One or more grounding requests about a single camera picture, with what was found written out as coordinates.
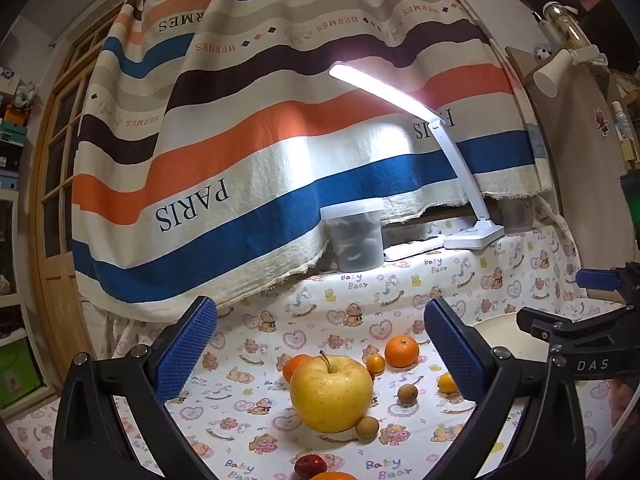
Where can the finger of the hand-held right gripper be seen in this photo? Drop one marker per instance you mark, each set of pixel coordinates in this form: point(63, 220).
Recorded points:
point(600, 279)
point(560, 325)

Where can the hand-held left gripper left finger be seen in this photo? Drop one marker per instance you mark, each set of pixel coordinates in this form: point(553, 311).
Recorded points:
point(185, 350)

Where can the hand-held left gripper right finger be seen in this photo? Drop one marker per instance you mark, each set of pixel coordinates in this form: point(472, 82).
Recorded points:
point(455, 350)

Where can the small orange kumquat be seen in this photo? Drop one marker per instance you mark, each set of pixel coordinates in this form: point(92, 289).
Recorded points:
point(375, 363)
point(445, 384)

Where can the cream round plate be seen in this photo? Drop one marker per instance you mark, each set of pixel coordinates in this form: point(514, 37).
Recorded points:
point(500, 342)

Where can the orange mandarin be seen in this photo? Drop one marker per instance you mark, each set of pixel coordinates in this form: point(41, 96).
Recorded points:
point(401, 350)
point(332, 475)
point(296, 364)

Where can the brown longan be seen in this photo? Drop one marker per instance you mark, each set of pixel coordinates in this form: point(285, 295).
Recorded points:
point(367, 428)
point(407, 393)

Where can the yellow apple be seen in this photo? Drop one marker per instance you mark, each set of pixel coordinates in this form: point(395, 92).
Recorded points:
point(331, 394)

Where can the bear print table cloth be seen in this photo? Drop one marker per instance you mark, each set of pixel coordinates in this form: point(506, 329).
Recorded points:
point(240, 400)

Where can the small clear plastic container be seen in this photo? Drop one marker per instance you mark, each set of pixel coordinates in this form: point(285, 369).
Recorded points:
point(516, 216)

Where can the white flat device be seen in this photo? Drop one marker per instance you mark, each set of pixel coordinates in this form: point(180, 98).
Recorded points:
point(412, 249)

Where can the wooden board with bear sticker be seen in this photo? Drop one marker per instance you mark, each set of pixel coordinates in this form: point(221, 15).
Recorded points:
point(580, 170)

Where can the white desk lamp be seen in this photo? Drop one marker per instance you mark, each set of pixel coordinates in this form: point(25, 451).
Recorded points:
point(470, 210)

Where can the clear lidded plastic container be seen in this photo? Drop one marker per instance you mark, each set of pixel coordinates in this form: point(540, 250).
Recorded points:
point(352, 240)

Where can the cluttered storage shelf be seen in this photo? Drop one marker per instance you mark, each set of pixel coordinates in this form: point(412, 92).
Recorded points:
point(12, 260)

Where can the wooden glass-pane door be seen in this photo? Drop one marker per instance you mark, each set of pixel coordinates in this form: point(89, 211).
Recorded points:
point(55, 185)

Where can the white paper cup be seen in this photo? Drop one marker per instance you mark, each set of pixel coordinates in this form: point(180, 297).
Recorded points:
point(550, 72)

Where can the striped blanket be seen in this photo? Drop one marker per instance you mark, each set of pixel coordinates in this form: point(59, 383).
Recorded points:
point(280, 150)

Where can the small soccer ball toy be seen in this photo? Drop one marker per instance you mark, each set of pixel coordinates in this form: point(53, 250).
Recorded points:
point(542, 53)

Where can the clear plastic bottle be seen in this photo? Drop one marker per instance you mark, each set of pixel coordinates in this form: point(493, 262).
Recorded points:
point(565, 25)

